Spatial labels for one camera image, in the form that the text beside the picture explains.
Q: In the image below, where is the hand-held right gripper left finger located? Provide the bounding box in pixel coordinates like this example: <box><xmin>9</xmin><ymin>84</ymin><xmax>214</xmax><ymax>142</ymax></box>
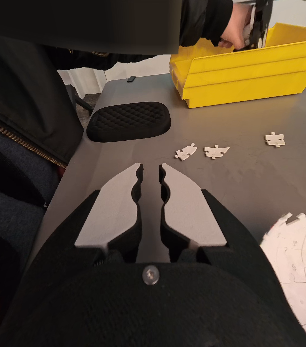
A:
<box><xmin>74</xmin><ymin>162</ymin><xmax>144</xmax><ymax>249</ymax></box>

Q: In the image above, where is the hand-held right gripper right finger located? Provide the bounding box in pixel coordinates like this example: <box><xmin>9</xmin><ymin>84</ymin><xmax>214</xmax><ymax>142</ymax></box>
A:
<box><xmin>158</xmin><ymin>162</ymin><xmax>228</xmax><ymax>250</ymax></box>

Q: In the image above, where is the yellow plastic bin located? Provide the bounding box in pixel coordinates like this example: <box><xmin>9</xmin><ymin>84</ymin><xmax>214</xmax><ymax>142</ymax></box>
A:
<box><xmin>169</xmin><ymin>22</ymin><xmax>306</xmax><ymax>109</ymax></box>

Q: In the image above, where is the single white jigsaw piece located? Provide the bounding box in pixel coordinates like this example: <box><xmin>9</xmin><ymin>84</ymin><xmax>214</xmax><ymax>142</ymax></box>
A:
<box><xmin>204</xmin><ymin>144</ymin><xmax>230</xmax><ymax>160</ymax></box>
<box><xmin>175</xmin><ymin>143</ymin><xmax>198</xmax><ymax>161</ymax></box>
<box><xmin>265</xmin><ymin>132</ymin><xmax>286</xmax><ymax>147</ymax></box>

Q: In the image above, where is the partly built puzzle ball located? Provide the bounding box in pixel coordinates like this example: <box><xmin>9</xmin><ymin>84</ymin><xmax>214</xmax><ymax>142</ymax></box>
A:
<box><xmin>259</xmin><ymin>212</ymin><xmax>306</xmax><ymax>347</ymax></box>

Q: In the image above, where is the person's left forearm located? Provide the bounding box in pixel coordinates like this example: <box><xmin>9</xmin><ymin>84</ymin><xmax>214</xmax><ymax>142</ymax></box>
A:
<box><xmin>179</xmin><ymin>0</ymin><xmax>234</xmax><ymax>47</ymax></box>

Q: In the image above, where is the person's left hand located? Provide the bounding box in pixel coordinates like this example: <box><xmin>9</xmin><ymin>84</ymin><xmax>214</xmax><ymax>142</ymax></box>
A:
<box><xmin>218</xmin><ymin>3</ymin><xmax>253</xmax><ymax>51</ymax></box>

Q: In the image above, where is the black chair base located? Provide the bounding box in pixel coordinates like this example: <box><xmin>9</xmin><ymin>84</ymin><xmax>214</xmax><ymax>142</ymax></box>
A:
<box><xmin>65</xmin><ymin>84</ymin><xmax>94</xmax><ymax>115</ymax></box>

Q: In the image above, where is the person's jacketed torso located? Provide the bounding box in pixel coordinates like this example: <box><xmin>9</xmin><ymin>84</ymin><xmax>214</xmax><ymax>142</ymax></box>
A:
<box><xmin>0</xmin><ymin>30</ymin><xmax>157</xmax><ymax>347</ymax></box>

